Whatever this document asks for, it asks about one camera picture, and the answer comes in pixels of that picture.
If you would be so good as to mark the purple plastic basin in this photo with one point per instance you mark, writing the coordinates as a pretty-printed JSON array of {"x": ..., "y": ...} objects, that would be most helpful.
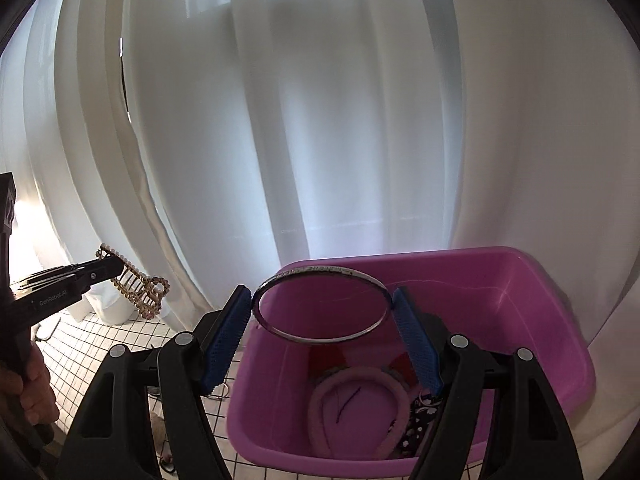
[{"x": 500, "y": 310}]

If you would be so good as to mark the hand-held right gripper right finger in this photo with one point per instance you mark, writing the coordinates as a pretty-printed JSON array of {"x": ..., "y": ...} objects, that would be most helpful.
[{"x": 417, "y": 345}]

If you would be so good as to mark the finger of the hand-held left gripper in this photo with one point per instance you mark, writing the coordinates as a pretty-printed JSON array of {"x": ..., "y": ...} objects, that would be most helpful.
[{"x": 75, "y": 277}]

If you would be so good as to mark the pearl hair claw clip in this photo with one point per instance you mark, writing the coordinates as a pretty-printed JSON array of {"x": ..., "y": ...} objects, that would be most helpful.
[{"x": 142, "y": 290}]

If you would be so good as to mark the white sheer curtain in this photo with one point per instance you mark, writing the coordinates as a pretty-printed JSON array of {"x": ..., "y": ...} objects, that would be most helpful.
[{"x": 300, "y": 135}]

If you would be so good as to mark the black polka-dot hair clip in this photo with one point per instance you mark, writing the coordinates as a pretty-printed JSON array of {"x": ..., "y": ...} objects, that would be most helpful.
[{"x": 420, "y": 422}]

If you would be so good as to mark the person's left hand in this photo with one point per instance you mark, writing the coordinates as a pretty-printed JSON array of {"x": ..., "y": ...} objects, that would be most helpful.
[{"x": 37, "y": 395}]

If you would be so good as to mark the white black-grid tablecloth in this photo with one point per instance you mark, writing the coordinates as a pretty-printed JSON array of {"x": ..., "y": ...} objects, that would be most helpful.
[{"x": 90, "y": 335}]

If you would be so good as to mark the pink headband with red ears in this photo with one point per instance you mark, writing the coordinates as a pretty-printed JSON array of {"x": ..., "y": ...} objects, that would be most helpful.
[{"x": 360, "y": 376}]

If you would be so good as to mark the large silver bangle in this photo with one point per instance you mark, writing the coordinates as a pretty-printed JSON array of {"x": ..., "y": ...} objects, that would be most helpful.
[{"x": 325, "y": 270}]

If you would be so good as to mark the cream curtain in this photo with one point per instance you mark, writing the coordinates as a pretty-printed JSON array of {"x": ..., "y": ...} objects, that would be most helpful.
[
  {"x": 100, "y": 135},
  {"x": 525, "y": 135}
]

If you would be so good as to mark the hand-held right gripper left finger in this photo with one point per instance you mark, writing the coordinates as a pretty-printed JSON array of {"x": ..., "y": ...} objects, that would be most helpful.
[{"x": 225, "y": 345}]

